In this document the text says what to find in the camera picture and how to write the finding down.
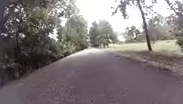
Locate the distant group of trees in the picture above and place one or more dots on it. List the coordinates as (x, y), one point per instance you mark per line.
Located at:
(102, 35)

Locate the grey asphalt road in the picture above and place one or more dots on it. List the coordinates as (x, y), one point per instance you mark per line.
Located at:
(93, 83)

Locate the pale green grass field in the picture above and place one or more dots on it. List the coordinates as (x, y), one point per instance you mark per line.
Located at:
(135, 46)

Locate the thin-trunked tree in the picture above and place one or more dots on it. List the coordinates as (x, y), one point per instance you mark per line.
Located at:
(146, 31)

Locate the dense wood of trees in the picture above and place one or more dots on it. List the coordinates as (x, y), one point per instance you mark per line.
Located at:
(21, 40)

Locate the brown dirt verge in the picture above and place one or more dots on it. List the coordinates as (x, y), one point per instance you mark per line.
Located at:
(173, 63)

